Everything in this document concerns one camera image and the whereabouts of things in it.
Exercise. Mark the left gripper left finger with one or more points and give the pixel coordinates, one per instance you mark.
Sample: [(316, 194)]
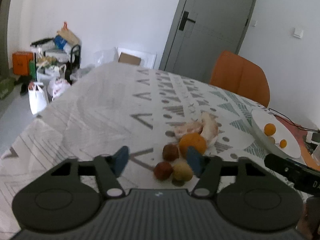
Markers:
[(108, 169)]

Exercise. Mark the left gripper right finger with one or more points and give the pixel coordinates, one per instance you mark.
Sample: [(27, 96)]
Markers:
[(207, 169)]

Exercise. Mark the yellowish lychee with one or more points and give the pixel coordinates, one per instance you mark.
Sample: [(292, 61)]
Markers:
[(182, 171)]

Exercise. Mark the large orange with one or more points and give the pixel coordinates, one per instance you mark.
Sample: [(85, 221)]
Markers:
[(194, 140)]

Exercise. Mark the dark red lychee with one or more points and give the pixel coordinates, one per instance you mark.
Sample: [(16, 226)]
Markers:
[(163, 171), (170, 152)]

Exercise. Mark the small peeled pomelo segment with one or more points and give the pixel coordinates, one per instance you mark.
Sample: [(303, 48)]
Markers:
[(191, 127)]

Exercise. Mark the small orange kumquat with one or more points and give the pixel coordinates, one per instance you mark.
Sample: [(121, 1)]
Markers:
[(283, 143)]

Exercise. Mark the large peeled pomelo segment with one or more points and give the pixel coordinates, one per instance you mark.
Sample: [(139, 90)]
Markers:
[(210, 129)]

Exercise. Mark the right hand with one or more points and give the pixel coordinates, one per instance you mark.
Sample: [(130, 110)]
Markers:
[(308, 224)]

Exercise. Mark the red patterned mat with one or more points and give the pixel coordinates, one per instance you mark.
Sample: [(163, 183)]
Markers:
[(299, 136)]

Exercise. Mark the white power adapter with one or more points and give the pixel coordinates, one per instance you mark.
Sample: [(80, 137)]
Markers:
[(313, 137)]

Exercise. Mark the patterned white tablecloth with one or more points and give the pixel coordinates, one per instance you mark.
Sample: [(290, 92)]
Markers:
[(120, 105)]

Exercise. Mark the white round plate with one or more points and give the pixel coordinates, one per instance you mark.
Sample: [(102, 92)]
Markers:
[(274, 135)]

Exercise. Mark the red printed plastic bag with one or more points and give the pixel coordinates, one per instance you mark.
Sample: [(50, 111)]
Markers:
[(57, 87)]

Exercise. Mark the orange chair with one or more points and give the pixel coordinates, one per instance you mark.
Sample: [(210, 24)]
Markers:
[(242, 77)]

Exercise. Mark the white plastic bag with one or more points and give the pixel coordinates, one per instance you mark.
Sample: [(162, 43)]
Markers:
[(38, 98)]

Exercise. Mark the brown cardboard box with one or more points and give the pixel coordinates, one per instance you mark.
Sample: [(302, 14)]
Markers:
[(129, 59)]

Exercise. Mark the white foam board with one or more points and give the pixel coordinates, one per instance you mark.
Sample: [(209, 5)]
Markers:
[(147, 59)]

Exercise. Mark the black cart with clutter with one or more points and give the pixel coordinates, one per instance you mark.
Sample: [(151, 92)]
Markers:
[(55, 57)]

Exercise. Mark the orange box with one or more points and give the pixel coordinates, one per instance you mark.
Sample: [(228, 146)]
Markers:
[(20, 62)]

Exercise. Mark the brown paper bag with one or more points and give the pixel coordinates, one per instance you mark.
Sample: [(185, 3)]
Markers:
[(68, 35)]

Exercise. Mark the grey door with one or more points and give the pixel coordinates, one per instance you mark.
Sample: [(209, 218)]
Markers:
[(220, 25)]

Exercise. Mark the white wall switch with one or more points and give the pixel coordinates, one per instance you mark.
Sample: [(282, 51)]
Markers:
[(298, 33)]

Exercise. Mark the black door handle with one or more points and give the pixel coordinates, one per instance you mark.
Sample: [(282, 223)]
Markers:
[(184, 19)]

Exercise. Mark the grey open doorway frame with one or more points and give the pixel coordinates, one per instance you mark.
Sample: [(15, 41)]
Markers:
[(5, 7)]

